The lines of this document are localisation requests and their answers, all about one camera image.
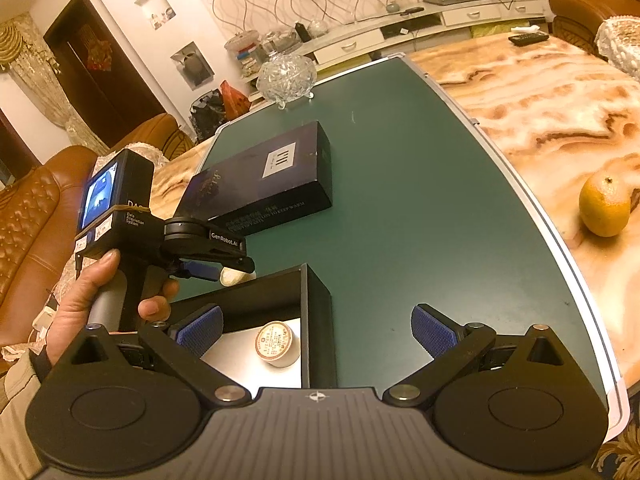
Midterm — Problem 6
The white paper liner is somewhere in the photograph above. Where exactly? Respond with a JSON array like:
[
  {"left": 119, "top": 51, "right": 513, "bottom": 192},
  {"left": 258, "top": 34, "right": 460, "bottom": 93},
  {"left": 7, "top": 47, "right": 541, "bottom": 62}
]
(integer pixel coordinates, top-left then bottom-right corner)
[{"left": 200, "top": 317, "right": 303, "bottom": 391}]

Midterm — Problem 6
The gold curtain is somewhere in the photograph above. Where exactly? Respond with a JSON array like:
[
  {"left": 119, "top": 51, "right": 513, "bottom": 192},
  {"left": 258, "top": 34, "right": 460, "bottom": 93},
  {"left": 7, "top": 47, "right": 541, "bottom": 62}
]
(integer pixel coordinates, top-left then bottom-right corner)
[{"left": 0, "top": 12, "right": 108, "bottom": 156}]

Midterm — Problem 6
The green board with aluminium frame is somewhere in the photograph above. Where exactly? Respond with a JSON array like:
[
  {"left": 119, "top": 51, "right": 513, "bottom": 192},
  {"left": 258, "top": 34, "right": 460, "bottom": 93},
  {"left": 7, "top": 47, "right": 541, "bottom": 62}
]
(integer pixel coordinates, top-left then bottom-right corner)
[{"left": 170, "top": 54, "right": 628, "bottom": 436}]

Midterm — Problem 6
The brown leather sofa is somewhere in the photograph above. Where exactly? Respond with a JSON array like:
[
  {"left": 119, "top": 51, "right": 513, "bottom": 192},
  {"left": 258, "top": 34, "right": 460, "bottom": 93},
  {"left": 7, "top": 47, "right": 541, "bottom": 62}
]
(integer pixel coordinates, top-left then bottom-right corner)
[{"left": 0, "top": 112, "right": 196, "bottom": 361}]

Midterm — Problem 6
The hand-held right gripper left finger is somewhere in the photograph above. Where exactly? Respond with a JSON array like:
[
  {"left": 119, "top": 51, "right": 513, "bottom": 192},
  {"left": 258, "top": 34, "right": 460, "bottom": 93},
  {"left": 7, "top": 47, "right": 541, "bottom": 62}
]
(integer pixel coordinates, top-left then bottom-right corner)
[{"left": 69, "top": 305, "right": 252, "bottom": 409}]

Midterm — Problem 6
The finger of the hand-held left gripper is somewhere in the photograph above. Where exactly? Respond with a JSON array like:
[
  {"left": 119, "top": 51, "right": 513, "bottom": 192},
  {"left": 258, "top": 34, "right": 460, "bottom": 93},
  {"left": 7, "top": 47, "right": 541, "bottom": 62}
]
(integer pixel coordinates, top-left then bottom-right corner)
[
  {"left": 172, "top": 260, "right": 221, "bottom": 281},
  {"left": 207, "top": 252, "right": 256, "bottom": 273}
]

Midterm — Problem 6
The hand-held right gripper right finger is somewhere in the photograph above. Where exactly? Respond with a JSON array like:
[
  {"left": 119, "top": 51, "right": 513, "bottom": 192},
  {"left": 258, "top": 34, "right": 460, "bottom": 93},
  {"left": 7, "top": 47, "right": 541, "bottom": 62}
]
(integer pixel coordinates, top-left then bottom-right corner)
[{"left": 383, "top": 304, "right": 573, "bottom": 407}]

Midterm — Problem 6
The dark wooden door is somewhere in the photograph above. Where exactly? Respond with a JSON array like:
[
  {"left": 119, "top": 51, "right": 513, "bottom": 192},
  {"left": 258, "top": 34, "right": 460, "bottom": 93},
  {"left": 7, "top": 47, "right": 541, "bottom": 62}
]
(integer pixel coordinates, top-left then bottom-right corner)
[{"left": 42, "top": 0, "right": 168, "bottom": 133}]

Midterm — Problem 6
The small round tin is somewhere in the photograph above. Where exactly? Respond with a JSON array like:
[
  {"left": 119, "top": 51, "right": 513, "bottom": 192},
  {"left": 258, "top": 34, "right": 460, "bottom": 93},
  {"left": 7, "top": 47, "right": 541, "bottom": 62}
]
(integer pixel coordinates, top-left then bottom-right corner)
[
  {"left": 220, "top": 266, "right": 251, "bottom": 287},
  {"left": 255, "top": 321, "right": 301, "bottom": 368}
]

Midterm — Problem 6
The black remote control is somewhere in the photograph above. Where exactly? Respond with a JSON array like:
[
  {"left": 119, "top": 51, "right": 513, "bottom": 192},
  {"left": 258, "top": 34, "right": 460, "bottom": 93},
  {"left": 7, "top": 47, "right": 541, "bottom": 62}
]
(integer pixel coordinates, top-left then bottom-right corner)
[{"left": 508, "top": 31, "right": 549, "bottom": 47}]

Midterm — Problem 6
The dark blue box lid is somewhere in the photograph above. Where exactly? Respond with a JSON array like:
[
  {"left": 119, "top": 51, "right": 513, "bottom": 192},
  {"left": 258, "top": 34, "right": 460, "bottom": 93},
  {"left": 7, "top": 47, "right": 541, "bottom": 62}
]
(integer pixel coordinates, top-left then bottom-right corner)
[{"left": 177, "top": 120, "right": 333, "bottom": 236}]

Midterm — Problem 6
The white television cabinet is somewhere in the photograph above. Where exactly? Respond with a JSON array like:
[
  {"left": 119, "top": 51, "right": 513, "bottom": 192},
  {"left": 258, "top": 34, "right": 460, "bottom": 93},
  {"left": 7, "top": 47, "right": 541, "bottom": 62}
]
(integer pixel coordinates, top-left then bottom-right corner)
[{"left": 240, "top": 0, "right": 551, "bottom": 78}]

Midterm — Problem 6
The orange bag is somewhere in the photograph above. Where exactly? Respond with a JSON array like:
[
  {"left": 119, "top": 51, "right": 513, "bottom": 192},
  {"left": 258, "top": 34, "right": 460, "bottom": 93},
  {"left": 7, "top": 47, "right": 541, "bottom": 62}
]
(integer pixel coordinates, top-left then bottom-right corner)
[{"left": 220, "top": 80, "right": 251, "bottom": 118}]

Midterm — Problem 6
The white lace sofa cloth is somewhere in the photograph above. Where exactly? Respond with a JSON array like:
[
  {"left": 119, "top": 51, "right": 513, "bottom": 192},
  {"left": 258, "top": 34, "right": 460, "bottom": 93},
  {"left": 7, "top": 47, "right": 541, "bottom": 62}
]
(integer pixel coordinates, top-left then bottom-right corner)
[{"left": 135, "top": 141, "right": 171, "bottom": 168}]

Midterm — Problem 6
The red door ornament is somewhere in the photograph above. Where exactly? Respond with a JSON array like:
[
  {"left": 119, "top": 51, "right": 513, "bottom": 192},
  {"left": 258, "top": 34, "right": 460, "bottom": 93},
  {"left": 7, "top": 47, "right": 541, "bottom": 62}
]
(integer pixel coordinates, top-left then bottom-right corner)
[{"left": 85, "top": 35, "right": 113, "bottom": 72}]

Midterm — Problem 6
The glass candy bowl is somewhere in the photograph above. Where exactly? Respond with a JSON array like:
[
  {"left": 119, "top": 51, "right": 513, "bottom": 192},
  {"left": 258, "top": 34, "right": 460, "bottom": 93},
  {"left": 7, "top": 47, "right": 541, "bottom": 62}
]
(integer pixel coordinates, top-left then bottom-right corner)
[{"left": 256, "top": 42, "right": 317, "bottom": 109}]

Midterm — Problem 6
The black bag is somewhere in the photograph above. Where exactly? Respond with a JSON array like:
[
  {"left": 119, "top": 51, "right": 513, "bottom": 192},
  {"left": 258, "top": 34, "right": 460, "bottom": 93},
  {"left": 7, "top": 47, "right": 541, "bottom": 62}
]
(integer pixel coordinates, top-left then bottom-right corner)
[{"left": 189, "top": 91, "right": 231, "bottom": 138}]

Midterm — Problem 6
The dark vase in niche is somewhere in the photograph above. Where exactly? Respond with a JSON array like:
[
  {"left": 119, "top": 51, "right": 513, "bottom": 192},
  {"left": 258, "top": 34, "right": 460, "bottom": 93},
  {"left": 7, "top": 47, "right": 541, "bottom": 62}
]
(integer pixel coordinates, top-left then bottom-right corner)
[{"left": 180, "top": 52, "right": 211, "bottom": 86}]

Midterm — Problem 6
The orange fruit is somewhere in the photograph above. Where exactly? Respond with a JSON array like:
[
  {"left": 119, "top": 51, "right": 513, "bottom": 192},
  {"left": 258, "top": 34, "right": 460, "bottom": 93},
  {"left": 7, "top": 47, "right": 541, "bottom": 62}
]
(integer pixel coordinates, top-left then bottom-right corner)
[{"left": 579, "top": 174, "right": 632, "bottom": 237}]

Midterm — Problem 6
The dark floral patterned carpet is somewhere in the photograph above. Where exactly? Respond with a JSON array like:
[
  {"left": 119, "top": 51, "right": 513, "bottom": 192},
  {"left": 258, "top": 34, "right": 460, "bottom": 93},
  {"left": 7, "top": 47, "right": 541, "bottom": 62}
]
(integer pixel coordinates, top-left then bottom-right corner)
[{"left": 590, "top": 430, "right": 640, "bottom": 480}]

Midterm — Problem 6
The person's left hand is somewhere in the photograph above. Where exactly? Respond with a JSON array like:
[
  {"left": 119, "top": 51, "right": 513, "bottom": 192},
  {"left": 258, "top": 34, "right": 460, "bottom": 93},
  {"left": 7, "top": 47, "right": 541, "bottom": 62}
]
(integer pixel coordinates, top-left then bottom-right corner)
[{"left": 47, "top": 250, "right": 181, "bottom": 366}]

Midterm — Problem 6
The black box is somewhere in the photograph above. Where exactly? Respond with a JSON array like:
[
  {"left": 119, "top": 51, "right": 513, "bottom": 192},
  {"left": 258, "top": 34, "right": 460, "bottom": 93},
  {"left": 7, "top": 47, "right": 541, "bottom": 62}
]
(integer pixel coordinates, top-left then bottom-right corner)
[{"left": 167, "top": 262, "right": 338, "bottom": 391}]

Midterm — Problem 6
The brown leather armchair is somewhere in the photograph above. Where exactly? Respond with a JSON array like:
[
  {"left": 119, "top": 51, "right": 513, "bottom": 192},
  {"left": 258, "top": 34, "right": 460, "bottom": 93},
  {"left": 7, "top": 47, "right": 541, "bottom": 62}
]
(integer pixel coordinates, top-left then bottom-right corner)
[{"left": 548, "top": 0, "right": 640, "bottom": 61}]

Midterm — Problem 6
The lace armchair cover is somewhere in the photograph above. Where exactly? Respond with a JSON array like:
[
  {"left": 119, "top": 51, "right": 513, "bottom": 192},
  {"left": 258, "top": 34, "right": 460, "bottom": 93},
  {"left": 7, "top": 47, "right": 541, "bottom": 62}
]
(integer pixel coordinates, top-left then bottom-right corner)
[{"left": 595, "top": 17, "right": 640, "bottom": 86}]

